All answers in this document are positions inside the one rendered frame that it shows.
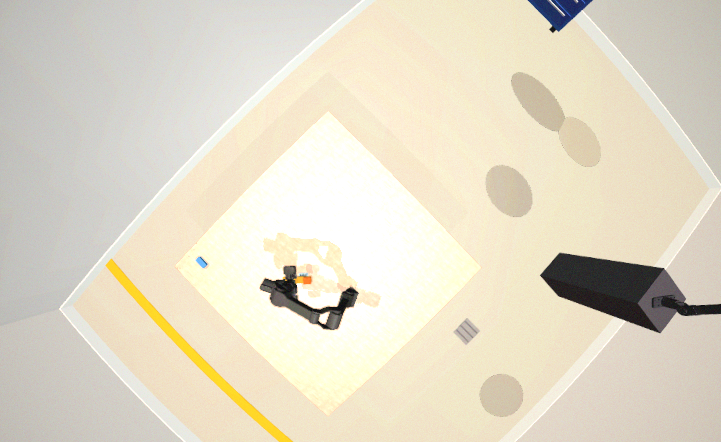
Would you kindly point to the blue rectangular block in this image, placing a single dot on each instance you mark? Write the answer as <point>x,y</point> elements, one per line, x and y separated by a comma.
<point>201,262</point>

